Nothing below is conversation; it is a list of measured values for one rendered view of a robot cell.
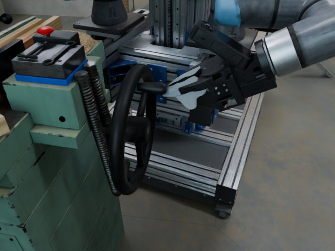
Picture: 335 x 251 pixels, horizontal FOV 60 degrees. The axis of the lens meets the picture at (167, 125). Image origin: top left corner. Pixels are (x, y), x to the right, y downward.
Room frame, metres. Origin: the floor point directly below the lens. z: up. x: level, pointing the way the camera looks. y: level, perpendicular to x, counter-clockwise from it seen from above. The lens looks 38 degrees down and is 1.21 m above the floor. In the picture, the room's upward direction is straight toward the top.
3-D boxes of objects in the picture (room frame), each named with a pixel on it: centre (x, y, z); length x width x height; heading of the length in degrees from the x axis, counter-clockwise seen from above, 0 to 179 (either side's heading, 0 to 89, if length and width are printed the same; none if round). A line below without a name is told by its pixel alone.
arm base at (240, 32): (1.07, -0.21, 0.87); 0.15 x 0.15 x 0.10
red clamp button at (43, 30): (0.55, 0.23, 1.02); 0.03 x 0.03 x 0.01
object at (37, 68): (0.52, 0.21, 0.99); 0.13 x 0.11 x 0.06; 169
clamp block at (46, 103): (0.51, 0.22, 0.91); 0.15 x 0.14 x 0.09; 169
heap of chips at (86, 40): (0.77, 0.27, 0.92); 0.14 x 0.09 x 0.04; 79
